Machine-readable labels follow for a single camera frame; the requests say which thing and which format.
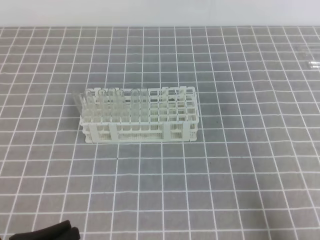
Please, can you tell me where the clear glass test tube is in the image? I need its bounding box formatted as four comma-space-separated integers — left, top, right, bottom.
140, 88, 149, 131

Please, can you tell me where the clear test tube in rack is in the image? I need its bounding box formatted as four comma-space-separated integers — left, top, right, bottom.
130, 89, 140, 131
116, 89, 129, 123
108, 87, 116, 119
98, 88, 110, 123
85, 90, 97, 122

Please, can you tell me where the white plastic test tube rack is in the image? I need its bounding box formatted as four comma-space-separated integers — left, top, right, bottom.
79, 86, 199, 143

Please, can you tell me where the leaning clear test tube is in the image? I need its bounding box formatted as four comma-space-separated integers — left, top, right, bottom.
72, 92, 83, 116

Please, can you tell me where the clear tube at table edge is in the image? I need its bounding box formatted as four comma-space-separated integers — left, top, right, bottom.
294, 43, 320, 58
307, 59, 320, 69

